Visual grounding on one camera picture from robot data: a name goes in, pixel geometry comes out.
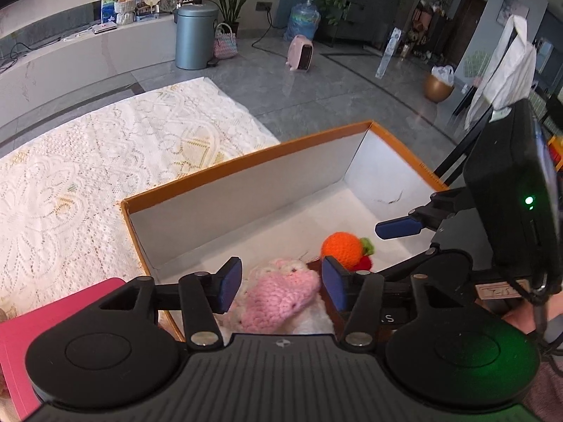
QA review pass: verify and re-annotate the orange crochet fruit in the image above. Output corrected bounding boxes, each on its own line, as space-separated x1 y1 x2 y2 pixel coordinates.
321 231 375 273

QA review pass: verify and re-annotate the pink crochet piece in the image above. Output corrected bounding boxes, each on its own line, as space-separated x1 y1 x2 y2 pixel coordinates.
216 258 321 334

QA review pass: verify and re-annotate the brown bear-shaped sponge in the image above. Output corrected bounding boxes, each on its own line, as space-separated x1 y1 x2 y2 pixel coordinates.
307 256 349 313

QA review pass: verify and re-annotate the operator hand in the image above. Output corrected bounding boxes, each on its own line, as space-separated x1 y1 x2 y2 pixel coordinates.
503 292 563 333

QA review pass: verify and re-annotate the orange cardboard box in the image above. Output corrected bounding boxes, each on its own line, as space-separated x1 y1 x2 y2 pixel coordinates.
121 122 445 284

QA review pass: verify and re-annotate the gold round bowl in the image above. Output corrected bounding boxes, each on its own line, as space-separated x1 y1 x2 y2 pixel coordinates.
424 73 454 104

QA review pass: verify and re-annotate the hanging white cloth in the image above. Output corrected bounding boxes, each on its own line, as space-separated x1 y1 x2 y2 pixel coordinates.
465 14 536 130

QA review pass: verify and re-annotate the lace table cover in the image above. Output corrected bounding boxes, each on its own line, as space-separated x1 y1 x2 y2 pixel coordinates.
1 77 277 318

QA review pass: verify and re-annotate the pink space heater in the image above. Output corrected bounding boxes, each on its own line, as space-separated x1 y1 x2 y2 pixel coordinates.
285 34 314 71

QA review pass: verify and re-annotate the magenta Wonderlab box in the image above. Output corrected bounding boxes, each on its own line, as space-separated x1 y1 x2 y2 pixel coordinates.
0 276 129 421

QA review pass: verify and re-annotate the dark shelf with plants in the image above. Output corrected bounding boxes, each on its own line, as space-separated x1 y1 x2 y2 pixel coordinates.
318 0 401 47

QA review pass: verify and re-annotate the blue water jug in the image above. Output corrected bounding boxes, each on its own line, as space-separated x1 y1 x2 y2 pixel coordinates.
283 0 321 41

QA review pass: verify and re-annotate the pink woven basket bag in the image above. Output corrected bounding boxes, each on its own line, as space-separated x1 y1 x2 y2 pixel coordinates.
214 23 239 60

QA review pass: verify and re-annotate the grey-blue trash bin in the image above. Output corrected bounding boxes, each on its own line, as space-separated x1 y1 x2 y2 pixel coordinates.
175 3 219 71

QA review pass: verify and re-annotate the teddy bear bouquet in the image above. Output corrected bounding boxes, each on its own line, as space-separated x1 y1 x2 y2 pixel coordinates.
114 0 135 26

